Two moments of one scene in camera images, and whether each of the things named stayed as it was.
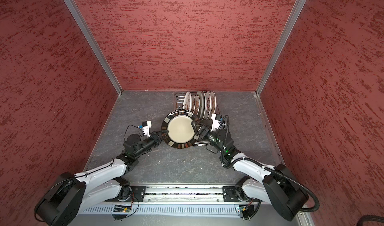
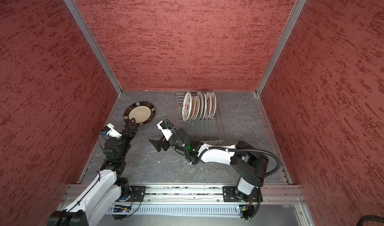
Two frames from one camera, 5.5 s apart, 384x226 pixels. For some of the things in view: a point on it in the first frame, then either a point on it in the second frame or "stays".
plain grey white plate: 202,97 stays
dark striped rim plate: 181,134 to 143,112
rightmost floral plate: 213,102 stays
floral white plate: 207,105 stays
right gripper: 205,132 to 157,144
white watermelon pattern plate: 187,102 stays
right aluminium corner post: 299,4 stays
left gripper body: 154,139 to 128,136
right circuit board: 247,210 stays
